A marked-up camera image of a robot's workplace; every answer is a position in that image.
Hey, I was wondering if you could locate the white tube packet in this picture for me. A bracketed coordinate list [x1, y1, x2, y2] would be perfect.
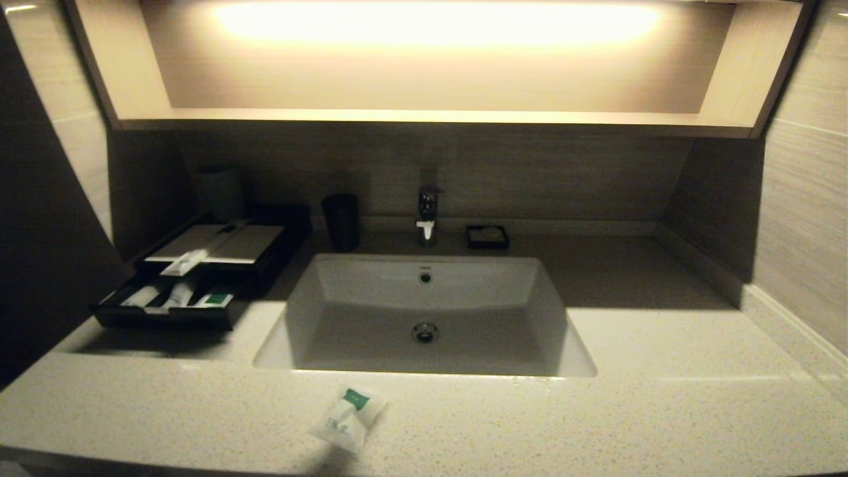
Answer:
[119, 285, 162, 309]
[162, 282, 197, 311]

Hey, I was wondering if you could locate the warm light strip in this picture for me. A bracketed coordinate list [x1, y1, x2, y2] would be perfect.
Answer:
[212, 0, 663, 50]

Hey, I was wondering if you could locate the chrome faucet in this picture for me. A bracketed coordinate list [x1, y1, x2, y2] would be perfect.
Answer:
[415, 187, 445, 247]

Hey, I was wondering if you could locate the wooden wall shelf niche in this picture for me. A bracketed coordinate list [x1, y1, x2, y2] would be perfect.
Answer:
[63, 0, 819, 140]

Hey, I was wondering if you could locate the black amenity drawer box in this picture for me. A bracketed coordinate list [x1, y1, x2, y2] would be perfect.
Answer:
[132, 204, 313, 302]

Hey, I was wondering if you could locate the grey cup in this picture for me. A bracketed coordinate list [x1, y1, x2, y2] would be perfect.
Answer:
[195, 164, 246, 223]

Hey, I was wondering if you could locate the white sink basin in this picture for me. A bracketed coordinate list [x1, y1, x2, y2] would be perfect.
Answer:
[252, 253, 598, 378]

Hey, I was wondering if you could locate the black soap dish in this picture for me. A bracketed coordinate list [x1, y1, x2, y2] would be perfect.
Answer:
[465, 224, 511, 251]

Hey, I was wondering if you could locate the long clear toothbrush packet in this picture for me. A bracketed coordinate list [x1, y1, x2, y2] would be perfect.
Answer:
[160, 219, 254, 278]

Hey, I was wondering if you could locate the white sachet green label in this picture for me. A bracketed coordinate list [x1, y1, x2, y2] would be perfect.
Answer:
[306, 387, 388, 455]

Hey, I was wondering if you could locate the black cup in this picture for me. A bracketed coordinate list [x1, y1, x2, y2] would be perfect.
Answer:
[322, 193, 360, 252]

